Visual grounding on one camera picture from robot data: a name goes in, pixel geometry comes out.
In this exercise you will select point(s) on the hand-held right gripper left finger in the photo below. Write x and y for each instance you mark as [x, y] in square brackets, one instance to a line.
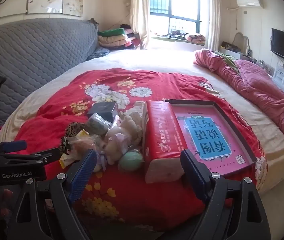
[84, 175]

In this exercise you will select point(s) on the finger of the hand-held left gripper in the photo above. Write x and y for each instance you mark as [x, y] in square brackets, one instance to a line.
[14, 145]
[52, 153]

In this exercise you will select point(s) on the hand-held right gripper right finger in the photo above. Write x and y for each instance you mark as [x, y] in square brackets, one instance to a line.
[194, 177]

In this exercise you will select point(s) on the pink packet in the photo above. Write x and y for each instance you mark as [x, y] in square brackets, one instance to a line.
[82, 146]

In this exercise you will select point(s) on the leopard print scrunchie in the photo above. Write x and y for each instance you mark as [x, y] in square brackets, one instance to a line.
[73, 128]

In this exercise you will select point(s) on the white plush bear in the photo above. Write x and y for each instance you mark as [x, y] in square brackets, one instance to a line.
[114, 150]

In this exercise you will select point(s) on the green ball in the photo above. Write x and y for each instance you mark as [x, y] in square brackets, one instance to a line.
[131, 160]

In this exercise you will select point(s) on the green white tissue packet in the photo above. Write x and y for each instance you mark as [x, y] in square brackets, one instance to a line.
[97, 125]

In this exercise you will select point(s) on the grey cardboard box tray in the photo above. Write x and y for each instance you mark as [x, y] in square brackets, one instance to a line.
[191, 103]

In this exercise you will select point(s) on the yellow white snack packet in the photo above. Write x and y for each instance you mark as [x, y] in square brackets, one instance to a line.
[82, 134]

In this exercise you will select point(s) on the pink and blue book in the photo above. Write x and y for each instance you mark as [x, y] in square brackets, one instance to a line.
[206, 135]

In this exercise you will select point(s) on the red floral blanket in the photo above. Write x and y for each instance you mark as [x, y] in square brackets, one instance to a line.
[137, 195]

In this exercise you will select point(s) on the red tissue pack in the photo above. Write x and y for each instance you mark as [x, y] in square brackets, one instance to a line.
[162, 130]

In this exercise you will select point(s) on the black box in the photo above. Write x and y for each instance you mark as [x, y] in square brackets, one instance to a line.
[103, 110]

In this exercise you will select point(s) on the cream plush toy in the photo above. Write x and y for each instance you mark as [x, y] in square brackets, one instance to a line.
[130, 125]

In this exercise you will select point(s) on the grey quilted headboard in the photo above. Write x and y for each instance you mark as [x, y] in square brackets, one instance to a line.
[32, 50]

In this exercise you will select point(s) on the dark patterned pillow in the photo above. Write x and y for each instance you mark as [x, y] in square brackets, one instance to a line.
[99, 52]

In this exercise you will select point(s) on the pink quilt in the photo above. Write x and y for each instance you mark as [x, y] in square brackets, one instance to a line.
[261, 87]

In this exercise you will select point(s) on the green cloth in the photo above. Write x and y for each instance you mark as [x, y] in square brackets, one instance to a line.
[228, 60]

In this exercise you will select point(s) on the bed with cream sheet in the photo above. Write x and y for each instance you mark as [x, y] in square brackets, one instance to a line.
[157, 60]

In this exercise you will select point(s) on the white dressing table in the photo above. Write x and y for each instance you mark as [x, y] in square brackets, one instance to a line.
[231, 54]

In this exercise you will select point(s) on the stack of folded clothes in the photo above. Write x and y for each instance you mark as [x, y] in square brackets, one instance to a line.
[117, 40]

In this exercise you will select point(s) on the brown patterned cloth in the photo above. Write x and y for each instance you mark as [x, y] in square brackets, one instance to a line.
[93, 23]

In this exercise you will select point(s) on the folded patterned blanket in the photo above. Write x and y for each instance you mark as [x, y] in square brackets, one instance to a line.
[194, 38]

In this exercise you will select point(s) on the vanity mirror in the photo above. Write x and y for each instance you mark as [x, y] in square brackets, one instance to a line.
[240, 42]

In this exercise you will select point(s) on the dark clothes pile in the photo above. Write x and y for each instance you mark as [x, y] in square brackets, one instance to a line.
[174, 34]

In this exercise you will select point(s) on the cream curtain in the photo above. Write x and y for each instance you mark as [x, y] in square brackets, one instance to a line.
[139, 12]
[213, 17]

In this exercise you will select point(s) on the white air conditioner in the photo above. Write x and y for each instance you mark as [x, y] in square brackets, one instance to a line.
[248, 2]

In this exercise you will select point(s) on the window with dark frame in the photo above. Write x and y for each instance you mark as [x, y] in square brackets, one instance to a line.
[159, 2]

